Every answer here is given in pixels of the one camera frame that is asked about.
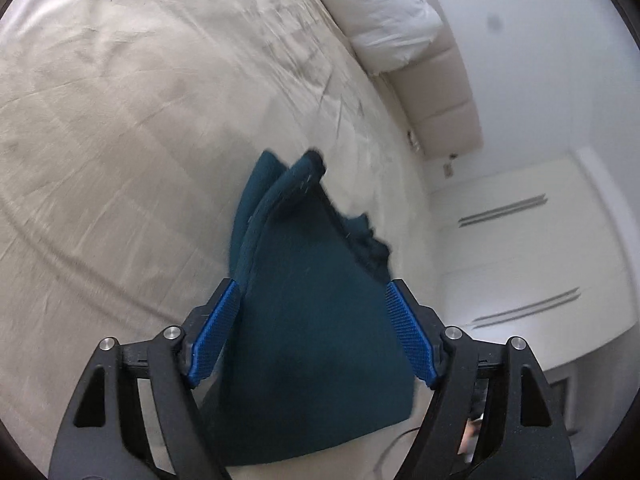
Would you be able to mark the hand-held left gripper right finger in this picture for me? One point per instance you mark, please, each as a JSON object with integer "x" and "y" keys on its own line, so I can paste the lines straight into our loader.
{"x": 410, "y": 332}

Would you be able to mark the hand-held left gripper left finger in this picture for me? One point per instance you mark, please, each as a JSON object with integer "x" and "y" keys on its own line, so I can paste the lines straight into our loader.
{"x": 215, "y": 332}

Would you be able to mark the dark green sweater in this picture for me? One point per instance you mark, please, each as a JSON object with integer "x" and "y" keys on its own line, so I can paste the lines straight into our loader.
{"x": 310, "y": 350}

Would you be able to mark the white wardrobe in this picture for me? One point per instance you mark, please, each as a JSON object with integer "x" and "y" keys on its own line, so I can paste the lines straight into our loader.
{"x": 525, "y": 260}

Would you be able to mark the bed with beige sheet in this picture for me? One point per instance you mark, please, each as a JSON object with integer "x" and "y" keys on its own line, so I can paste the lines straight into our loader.
{"x": 125, "y": 135}

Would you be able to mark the beige padded headboard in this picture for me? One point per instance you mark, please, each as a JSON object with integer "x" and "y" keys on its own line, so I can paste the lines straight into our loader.
{"x": 440, "y": 95}

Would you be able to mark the white pillow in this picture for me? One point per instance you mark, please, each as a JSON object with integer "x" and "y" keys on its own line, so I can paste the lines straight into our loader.
{"x": 375, "y": 5}

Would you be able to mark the wall socket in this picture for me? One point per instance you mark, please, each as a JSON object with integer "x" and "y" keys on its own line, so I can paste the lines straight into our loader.
{"x": 448, "y": 170}

